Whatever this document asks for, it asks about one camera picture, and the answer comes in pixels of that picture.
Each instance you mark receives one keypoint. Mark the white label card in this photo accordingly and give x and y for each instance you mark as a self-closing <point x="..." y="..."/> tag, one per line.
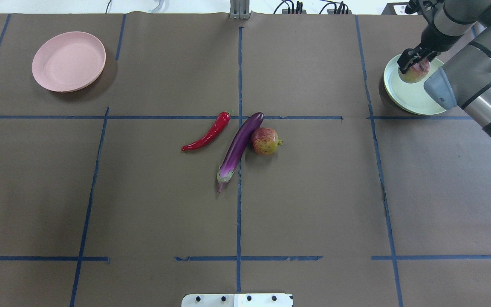
<point x="395" y="8"/>

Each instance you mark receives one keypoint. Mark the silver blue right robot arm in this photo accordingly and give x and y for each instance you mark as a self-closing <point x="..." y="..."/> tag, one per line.
<point x="465" y="80"/>

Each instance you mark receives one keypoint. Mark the pink yellow peach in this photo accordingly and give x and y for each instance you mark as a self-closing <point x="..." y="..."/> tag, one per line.
<point x="413" y="75"/>

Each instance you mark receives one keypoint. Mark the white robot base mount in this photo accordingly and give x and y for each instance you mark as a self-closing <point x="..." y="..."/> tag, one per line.
<point x="238" y="300"/>

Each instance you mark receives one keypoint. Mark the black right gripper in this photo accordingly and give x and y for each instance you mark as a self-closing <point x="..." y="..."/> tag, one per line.
<point x="431" y="41"/>

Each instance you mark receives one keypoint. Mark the orange circuit board lower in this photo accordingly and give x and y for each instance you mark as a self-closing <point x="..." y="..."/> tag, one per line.
<point x="333" y="7"/>

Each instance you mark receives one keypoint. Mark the aluminium frame post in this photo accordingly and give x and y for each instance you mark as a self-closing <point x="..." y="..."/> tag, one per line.
<point x="240" y="9"/>

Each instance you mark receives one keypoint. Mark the red yellow pomegranate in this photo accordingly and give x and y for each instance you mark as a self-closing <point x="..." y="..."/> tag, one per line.
<point x="265" y="141"/>

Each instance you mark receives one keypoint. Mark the pink round plate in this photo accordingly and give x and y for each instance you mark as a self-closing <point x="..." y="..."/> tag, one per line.
<point x="69" y="62"/>

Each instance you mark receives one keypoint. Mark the purple eggplant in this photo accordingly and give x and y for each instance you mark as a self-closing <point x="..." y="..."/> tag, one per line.
<point x="235" y="151"/>

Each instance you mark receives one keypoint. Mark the light green round plate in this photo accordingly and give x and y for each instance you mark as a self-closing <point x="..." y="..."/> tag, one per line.
<point x="411" y="97"/>

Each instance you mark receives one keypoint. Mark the red chili pepper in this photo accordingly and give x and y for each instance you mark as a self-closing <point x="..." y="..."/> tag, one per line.
<point x="215" y="130"/>

